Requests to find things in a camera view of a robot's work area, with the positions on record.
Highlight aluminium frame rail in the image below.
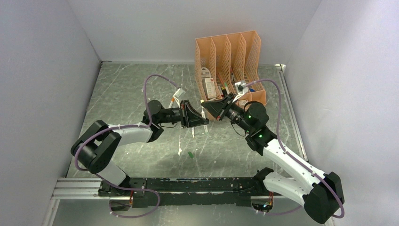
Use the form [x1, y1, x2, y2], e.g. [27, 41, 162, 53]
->
[52, 178, 269, 201]

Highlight white pen green tip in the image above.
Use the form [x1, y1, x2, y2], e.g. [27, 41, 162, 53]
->
[200, 111, 209, 134]

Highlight grey stationery blister pack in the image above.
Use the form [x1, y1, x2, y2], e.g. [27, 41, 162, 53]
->
[200, 67, 212, 79]

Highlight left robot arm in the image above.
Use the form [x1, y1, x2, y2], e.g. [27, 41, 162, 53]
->
[71, 100, 209, 196]

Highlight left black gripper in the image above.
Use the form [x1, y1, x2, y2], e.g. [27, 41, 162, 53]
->
[157, 100, 209, 129]

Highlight pens in organizer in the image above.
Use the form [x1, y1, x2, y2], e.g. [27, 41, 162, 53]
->
[216, 66, 237, 97]

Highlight orange plastic file organizer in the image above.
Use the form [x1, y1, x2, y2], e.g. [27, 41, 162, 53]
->
[194, 31, 262, 100]

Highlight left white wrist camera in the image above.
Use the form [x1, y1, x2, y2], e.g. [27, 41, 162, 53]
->
[173, 88, 186, 105]

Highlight white corner bracket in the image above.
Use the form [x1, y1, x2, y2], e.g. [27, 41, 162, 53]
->
[275, 64, 286, 72]

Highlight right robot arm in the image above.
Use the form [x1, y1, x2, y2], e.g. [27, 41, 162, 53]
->
[201, 94, 344, 224]

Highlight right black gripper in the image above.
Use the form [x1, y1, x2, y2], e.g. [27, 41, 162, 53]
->
[202, 92, 253, 133]

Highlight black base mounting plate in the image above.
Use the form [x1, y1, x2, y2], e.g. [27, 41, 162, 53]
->
[98, 177, 271, 210]

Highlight white red box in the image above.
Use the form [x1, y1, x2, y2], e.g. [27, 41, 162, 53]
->
[202, 78, 217, 100]

